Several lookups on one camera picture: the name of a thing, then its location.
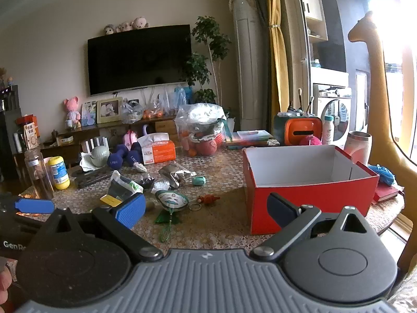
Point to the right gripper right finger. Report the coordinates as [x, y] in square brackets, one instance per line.
[295, 222]

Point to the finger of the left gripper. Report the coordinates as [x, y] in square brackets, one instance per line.
[34, 206]

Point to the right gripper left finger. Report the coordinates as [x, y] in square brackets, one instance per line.
[117, 217]

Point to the white green wipes packet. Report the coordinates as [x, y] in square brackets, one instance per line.
[122, 188]

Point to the silver foil snack bag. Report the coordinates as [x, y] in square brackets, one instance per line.
[175, 173]

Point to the beige oval stone soap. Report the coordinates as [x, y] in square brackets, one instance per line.
[149, 205]

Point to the clear plastic bag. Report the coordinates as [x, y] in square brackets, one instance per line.
[161, 184]

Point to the person's left hand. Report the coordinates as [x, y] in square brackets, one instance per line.
[5, 283]

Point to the clear glass jar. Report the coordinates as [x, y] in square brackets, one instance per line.
[38, 174]

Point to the yellow lidded canister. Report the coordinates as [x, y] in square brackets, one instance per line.
[60, 175]

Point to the red cardboard box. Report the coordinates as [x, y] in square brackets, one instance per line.
[323, 176]

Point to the black phone tablet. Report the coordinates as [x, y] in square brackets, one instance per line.
[85, 179]

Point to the blue dumbbell right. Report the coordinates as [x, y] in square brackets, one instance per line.
[134, 155]

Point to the white paper napkin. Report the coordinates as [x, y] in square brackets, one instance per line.
[86, 162]

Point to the white wifi router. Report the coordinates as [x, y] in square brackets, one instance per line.
[89, 144]

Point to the orange tissue pack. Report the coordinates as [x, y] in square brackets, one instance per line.
[157, 148]

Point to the pink fuzzy plush ball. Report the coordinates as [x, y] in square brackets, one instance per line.
[310, 140]

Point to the orange green storage box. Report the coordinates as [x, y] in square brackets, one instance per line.
[292, 128]

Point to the red notebook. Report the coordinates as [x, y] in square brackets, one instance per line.
[384, 192]

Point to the colourful bead organizer box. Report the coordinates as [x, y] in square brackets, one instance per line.
[251, 138]

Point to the white bottle teal cap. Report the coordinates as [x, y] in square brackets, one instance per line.
[328, 130]

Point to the pink steel mug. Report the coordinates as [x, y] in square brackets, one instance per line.
[358, 145]

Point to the blue crumpled plastic bag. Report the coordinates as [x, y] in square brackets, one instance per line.
[385, 175]

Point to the framed photo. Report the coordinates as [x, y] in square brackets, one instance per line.
[109, 110]

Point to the pink teddy bear figure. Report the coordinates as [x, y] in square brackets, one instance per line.
[73, 116]

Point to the yellow giraffe plush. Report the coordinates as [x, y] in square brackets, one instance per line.
[385, 151]

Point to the washing machine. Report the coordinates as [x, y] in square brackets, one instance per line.
[334, 101]

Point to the black flat television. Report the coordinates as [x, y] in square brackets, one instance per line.
[138, 58]

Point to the white tower air conditioner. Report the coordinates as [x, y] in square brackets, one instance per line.
[251, 73]

